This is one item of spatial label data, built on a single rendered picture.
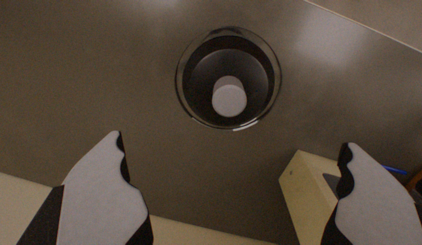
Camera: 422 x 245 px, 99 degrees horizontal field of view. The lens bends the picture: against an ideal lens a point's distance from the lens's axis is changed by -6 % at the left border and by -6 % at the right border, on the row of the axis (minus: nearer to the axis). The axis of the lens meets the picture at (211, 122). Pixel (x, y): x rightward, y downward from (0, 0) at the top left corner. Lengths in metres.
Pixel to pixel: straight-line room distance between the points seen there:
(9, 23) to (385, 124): 0.88
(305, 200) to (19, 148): 0.79
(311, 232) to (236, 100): 0.35
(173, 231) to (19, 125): 0.56
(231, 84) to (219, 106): 0.02
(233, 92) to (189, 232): 0.66
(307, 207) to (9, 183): 0.90
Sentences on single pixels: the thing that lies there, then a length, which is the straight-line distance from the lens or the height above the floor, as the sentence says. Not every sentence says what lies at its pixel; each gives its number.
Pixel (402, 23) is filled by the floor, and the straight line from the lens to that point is 1.77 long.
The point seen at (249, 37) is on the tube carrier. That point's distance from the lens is 0.19.
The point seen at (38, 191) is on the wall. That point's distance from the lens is 0.88.
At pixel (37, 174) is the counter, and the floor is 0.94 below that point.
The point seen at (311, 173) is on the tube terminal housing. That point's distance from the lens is 0.48.
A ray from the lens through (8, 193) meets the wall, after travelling 0.90.
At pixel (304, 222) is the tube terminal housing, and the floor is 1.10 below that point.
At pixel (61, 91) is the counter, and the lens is 0.58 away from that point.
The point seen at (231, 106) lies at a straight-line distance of 0.16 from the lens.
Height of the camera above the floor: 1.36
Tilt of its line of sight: 62 degrees down
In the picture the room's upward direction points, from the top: 174 degrees counter-clockwise
